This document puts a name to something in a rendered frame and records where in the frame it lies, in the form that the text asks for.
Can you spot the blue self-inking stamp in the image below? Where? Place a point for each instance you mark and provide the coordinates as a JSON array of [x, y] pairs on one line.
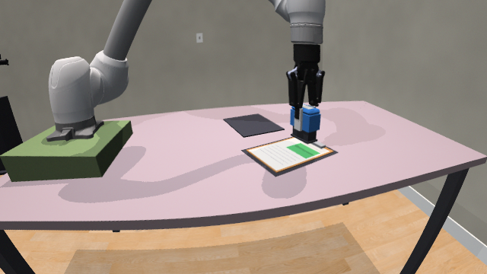
[[310, 124]]

